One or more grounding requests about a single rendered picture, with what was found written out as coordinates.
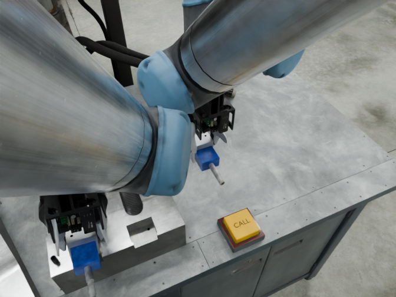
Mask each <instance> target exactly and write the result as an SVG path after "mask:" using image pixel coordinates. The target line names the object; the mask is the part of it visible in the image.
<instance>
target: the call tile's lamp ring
mask: <svg viewBox="0 0 396 297"><path fill-rule="evenodd" d="M245 209H247V210H248V211H249V209H248V208H245ZM242 210H244V209H242ZM240 211H241V210H240ZM238 212H239V211H238ZM235 213H237V212H235ZM249 213H250V215H251V216H252V214H251V212H250V211H249ZM232 214H234V213H232ZM232 214H230V215H232ZM227 216H229V215H227ZM225 217H226V216H225ZM252 217H253V216H252ZM223 219H224V217H222V218H220V219H218V221H219V223H220V225H221V227H222V228H223V230H224V232H225V234H226V236H227V237H228V239H229V241H230V243H231V244H232V246H233V248H234V249H236V248H238V247H240V246H242V245H245V244H247V243H249V242H251V241H253V240H256V239H258V238H260V237H262V236H265V234H264V233H263V231H262V229H261V228H260V226H259V225H258V223H257V222H256V220H255V218H254V217H253V219H254V221H255V222H256V224H257V225H258V227H259V229H260V233H261V234H259V235H257V236H255V237H252V238H250V239H248V240H245V241H243V242H241V243H238V244H235V243H234V242H233V240H232V238H231V237H230V234H229V232H228V231H227V229H226V228H225V226H224V224H223V222H222V220H223Z"/></svg>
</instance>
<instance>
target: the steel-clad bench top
mask: <svg viewBox="0 0 396 297"><path fill-rule="evenodd" d="M234 89H236V90H237V91H236V95H235V97H234V98H232V97H228V96H226V95H225V97H226V98H227V100H228V101H229V102H230V103H231V105H232V106H233V107H234V108H235V119H234V125H233V130H231V129H230V127H229V126H228V131H227V132H225V135H226V137H227V143H225V142H224V141H223V140H222V139H221V138H219V140H218V141H217V143H216V145H213V148H214V150H215V152H216V153H217V155H218V156H219V157H220V160H219V166H216V168H217V170H218V172H219V173H220V175H221V177H222V178H223V180H224V181H225V183H224V184H223V185H220V184H219V182H218V181H217V180H216V178H215V176H214V174H213V173H212V171H211V169H208V170H205V171H201V169H200V167H199V165H198V164H197V162H195V163H193V162H192V160H191V158H190V161H189V169H188V174H187V179H186V182H185V185H184V187H183V190H182V191H181V192H180V193H179V194H177V195H175V196H172V198H173V200H174V202H175V204H176V206H177V208H178V210H179V212H180V215H181V217H182V219H183V221H184V224H185V230H186V245H185V246H182V247H180V248H177V249H175V250H172V251H170V252H168V253H165V254H163V255H161V256H158V257H156V258H153V259H151V260H148V261H146V262H144V263H141V264H139V265H137V266H134V267H132V268H130V269H127V270H124V271H122V272H120V273H117V274H115V275H113V276H110V277H107V278H105V279H103V280H100V281H98V282H96V283H94V286H95V292H96V293H97V294H96V297H149V296H152V295H154V294H156V293H159V292H161V291H163V290H165V289H168V288H170V287H172V286H174V285H176V284H178V283H181V282H183V281H186V280H188V279H190V278H192V277H194V276H197V275H199V274H201V273H203V272H205V271H207V270H210V269H212V268H215V267H217V266H219V265H221V264H223V263H226V262H228V261H230V260H232V259H234V258H237V257H239V256H241V255H244V254H245V253H248V252H250V251H252V250H255V249H257V248H259V247H261V246H263V245H266V244H268V243H270V242H273V241H274V240H277V239H279V238H281V237H284V236H286V235H288V234H290V233H292V232H295V231H297V230H299V229H301V228H303V227H306V226H308V225H310V224H313V223H315V222H317V221H319V220H321V219H324V218H326V217H328V216H330V215H332V214H335V213H337V212H340V211H341V210H344V209H346V208H348V207H350V206H353V205H355V204H357V203H359V202H361V201H364V200H366V199H369V198H370V197H372V196H375V195H377V194H379V193H382V192H384V191H386V190H388V189H390V188H393V187H395V186H396V160H395V159H394V158H393V157H392V156H390V155H389V154H388V153H387V152H386V151H385V150H384V149H383V148H381V147H380V146H379V145H378V144H377V143H376V142H375V141H373V140H372V139H371V138H370V137H368V136H367V135H366V134H365V133H364V132H363V131H362V130H360V129H359V128H358V127H357V126H356V125H355V124H354V123H353V122H351V121H350V120H349V119H348V118H346V117H345V116H344V115H343V114H342V113H341V112H340V111H338V110H337V109H336V108H335V107H334V106H333V105H332V104H331V103H329V102H328V101H327V100H326V99H324V98H323V96H321V95H320V94H319V93H318V92H317V91H315V90H314V89H313V88H312V87H311V86H310V85H309V84H307V83H306V82H305V81H304V80H303V79H302V78H301V77H299V76H298V75H297V74H296V73H295V72H293V71H292V72H291V73H290V74H288V75H287V76H285V77H283V78H273V77H271V76H269V75H267V76H265V75H263V73H260V74H258V75H256V76H254V77H253V78H251V79H249V80H247V81H245V82H243V83H242V84H240V85H238V86H236V87H235V88H234ZM0 201H1V204H0V218H1V220H2V222H3V224H4V226H5V227H6V229H7V231H8V233H9V235H10V237H11V239H12V241H13V243H14V245H15V247H16V249H17V251H18V253H19V255H20V257H21V259H22V261H23V263H24V265H25V267H26V269H27V271H28V273H29V275H30V277H31V279H32V281H33V283H34V285H35V287H36V289H37V291H38V293H39V295H40V297H89V293H88V291H89V290H88V286H86V287H83V288H81V289H79V290H76V291H74V292H71V293H69V294H65V293H64V292H63V291H62V290H61V288H60V287H59V286H58V285H57V284H56V283H55V282H54V281H53V280H52V279H51V276H50V267H49V261H48V252H47V243H46V238H45V237H46V234H45V225H44V224H43V223H42V222H41V221H40V219H39V216H38V205H39V202H40V200H39V196H25V197H3V198H0ZM245 208H248V209H249V211H250V212H251V214H252V215H253V217H254V218H255V220H256V221H257V223H258V225H259V226H260V228H261V229H262V231H263V232H264V234H265V238H264V240H262V241H260V242H258V243H255V244H253V245H251V246H248V247H246V248H244V249H242V250H240V251H237V252H235V253H233V252H232V250H231V248H230V247H229V245H228V243H227V241H226V239H225V237H224V235H223V234H222V232H221V230H220V228H219V227H218V225H217V220H218V219H220V218H222V217H225V216H227V215H230V214H232V213H235V212H238V211H240V210H242V209H245Z"/></svg>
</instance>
